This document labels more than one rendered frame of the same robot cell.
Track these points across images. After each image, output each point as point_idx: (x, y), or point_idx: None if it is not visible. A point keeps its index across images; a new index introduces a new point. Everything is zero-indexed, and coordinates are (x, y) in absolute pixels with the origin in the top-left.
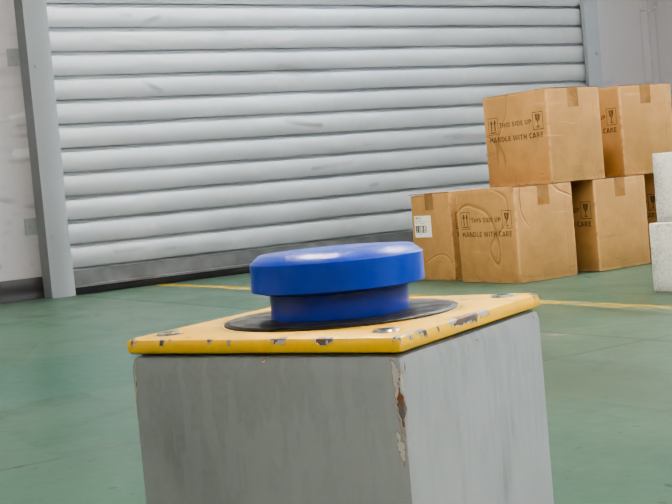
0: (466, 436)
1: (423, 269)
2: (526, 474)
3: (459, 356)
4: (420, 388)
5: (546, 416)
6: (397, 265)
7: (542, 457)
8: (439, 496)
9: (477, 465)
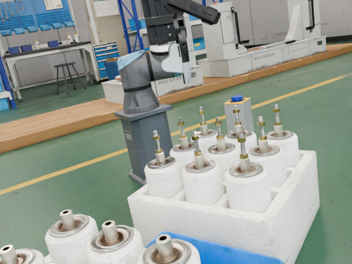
0: (230, 110)
1: (236, 99)
2: (239, 114)
3: (230, 105)
4: (225, 106)
5: (242, 111)
6: (232, 98)
7: (241, 113)
8: (227, 112)
9: (232, 112)
